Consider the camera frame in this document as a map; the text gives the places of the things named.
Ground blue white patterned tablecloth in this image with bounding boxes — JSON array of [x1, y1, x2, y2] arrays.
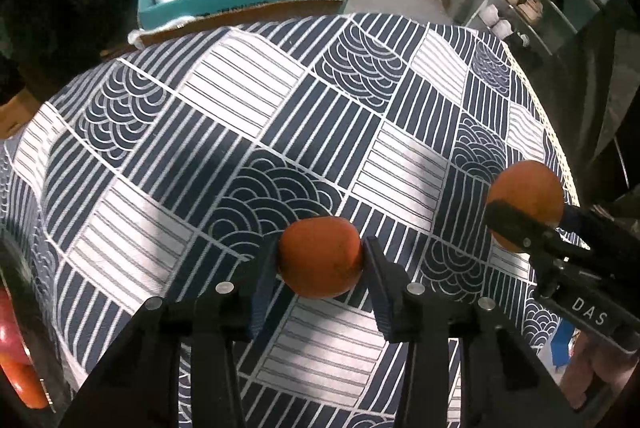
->
[[0, 11, 582, 428]]

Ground flat brown cardboard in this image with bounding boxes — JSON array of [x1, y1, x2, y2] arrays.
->
[[100, 0, 352, 55]]

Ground large red apple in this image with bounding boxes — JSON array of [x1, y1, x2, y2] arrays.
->
[[0, 293, 28, 364]]

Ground person's right hand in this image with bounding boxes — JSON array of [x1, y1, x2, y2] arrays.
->
[[560, 335, 621, 410]]

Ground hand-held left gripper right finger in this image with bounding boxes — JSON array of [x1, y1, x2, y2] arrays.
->
[[361, 235, 577, 428]]

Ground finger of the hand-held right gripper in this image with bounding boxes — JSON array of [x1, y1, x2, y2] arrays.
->
[[559, 205, 622, 255], [484, 199, 592, 265]]

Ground orange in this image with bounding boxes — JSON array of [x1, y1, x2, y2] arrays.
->
[[0, 348, 49, 410], [486, 159, 566, 254], [277, 217, 363, 300]]

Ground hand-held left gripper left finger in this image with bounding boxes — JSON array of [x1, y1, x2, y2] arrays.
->
[[56, 234, 282, 428]]

